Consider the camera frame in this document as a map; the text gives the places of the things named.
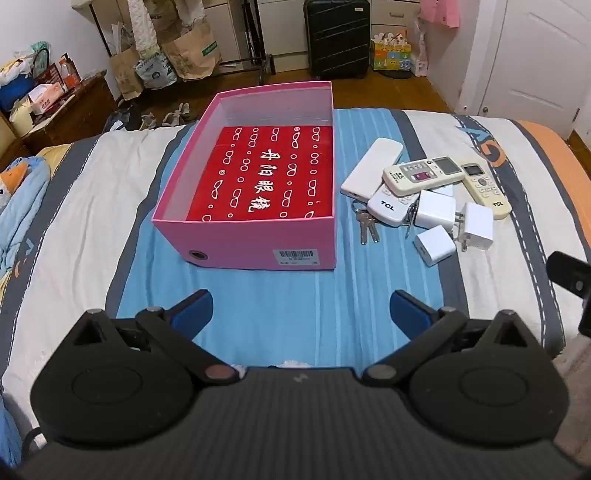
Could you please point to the white teal shopping bag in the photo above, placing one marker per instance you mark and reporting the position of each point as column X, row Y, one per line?
column 154, row 71

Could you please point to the plain brown paper bag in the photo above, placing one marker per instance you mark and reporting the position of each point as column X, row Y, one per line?
column 124, row 74

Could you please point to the black metal clothes rack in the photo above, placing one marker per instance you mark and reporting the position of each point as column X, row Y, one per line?
column 258, row 60

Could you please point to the red white tissue box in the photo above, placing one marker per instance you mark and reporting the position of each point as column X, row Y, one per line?
column 46, row 99

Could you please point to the wooden nightstand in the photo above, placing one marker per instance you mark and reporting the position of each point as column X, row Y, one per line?
column 78, row 115

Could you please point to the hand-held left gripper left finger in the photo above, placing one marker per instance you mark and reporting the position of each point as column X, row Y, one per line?
column 194, row 309

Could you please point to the brown paper bag green print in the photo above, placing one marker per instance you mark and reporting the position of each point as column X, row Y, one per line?
column 191, row 50

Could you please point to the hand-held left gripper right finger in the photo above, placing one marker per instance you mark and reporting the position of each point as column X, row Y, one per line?
column 408, row 309

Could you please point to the white charger cube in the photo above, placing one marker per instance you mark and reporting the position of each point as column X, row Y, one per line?
column 436, row 247
column 436, row 210
column 478, row 226

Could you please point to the pair of light shoes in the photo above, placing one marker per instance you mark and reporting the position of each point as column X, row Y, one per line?
column 175, row 114

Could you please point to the silver key bunch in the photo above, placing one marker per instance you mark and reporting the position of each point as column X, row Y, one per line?
column 367, row 226

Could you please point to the red printed bag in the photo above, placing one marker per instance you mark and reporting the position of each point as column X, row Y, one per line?
column 268, row 175

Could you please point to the black suitcase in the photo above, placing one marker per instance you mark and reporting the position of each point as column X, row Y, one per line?
column 337, row 37

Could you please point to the pink cardboard box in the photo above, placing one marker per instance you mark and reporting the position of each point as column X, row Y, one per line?
column 258, row 242

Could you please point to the cream remote with grey button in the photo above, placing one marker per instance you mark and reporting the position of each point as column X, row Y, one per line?
column 489, row 194

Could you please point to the blue bag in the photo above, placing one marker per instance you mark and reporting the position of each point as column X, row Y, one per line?
column 16, row 92

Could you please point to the pink hanging cloth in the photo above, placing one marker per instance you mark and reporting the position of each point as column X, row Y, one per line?
column 441, row 11

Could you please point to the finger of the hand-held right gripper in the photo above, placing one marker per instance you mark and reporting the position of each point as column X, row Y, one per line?
column 565, row 272

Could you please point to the light blue quilt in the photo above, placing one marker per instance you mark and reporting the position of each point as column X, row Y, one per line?
column 23, row 207

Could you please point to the cream remote with purple button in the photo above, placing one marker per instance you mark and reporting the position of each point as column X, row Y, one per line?
column 406, row 177

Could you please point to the white power bank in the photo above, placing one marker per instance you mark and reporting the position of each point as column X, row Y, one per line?
column 369, row 170

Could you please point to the colourful tissue box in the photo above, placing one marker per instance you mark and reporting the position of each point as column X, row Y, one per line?
column 391, row 53

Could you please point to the white drawer cabinet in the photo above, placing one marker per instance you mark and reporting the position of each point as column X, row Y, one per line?
column 277, row 27

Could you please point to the orange bottle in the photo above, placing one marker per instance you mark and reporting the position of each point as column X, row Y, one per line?
column 70, row 74

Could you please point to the white door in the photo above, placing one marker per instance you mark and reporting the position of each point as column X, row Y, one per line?
column 531, row 55

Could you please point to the white remote control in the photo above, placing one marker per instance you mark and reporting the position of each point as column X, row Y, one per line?
column 385, row 207

